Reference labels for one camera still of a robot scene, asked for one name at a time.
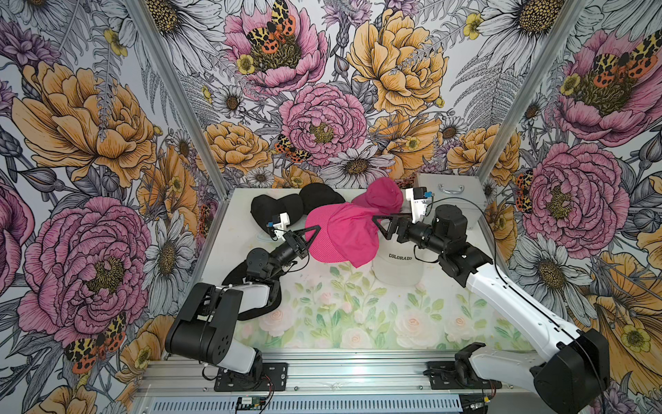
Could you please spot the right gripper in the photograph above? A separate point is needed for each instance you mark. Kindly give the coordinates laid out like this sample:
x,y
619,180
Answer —
x,y
394,225

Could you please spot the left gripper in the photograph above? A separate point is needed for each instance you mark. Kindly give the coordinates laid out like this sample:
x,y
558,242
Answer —
x,y
302,250

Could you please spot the white Colorado cap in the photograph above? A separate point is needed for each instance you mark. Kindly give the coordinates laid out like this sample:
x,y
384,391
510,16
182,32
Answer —
x,y
395,264

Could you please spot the pink cap front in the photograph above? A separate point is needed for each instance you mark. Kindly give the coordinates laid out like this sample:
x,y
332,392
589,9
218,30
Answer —
x,y
347,234

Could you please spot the pink cap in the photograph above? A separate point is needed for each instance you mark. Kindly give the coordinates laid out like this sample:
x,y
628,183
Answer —
x,y
383,195
347,234

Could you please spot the pink cap back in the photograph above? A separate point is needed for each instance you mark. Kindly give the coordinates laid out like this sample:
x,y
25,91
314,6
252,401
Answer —
x,y
383,195

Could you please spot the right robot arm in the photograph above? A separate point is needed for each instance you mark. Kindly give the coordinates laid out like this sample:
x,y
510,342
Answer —
x,y
571,368

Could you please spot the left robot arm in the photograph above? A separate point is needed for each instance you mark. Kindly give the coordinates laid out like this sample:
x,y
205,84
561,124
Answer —
x,y
204,328

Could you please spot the black cap back centre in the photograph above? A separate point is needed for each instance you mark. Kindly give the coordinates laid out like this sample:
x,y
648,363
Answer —
x,y
317,195

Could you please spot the black cap back left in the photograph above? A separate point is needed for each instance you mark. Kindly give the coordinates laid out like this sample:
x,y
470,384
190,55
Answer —
x,y
264,207

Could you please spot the floral table mat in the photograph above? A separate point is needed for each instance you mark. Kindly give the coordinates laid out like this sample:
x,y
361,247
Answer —
x,y
339,306

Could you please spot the black cap with white logo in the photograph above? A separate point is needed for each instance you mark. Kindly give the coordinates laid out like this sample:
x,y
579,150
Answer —
x,y
259,296

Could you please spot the silver first aid case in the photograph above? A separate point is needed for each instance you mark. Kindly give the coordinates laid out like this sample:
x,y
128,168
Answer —
x,y
465,192

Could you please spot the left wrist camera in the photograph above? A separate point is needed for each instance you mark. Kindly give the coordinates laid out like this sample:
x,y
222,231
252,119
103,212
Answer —
x,y
277,226

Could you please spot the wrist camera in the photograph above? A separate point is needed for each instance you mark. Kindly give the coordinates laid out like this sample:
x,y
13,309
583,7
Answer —
x,y
419,199
277,226

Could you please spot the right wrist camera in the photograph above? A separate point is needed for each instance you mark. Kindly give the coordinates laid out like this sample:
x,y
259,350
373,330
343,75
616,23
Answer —
x,y
419,199

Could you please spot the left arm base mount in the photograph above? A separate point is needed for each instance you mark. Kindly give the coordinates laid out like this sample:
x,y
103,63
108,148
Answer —
x,y
270,377

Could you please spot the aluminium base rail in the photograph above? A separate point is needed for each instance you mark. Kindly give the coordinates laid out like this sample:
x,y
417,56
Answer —
x,y
327,381

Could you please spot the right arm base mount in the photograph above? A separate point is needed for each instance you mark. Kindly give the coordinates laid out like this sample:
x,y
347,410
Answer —
x,y
458,373

